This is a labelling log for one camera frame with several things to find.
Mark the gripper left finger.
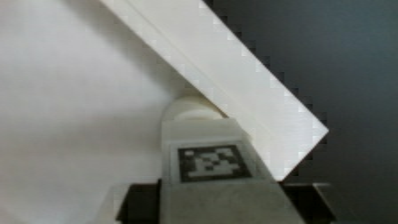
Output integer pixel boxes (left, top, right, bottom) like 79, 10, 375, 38
116, 181, 162, 224

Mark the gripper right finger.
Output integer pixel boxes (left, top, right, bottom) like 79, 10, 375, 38
279, 182, 351, 224

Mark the white square tabletop tray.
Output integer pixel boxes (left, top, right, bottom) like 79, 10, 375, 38
0, 0, 327, 224

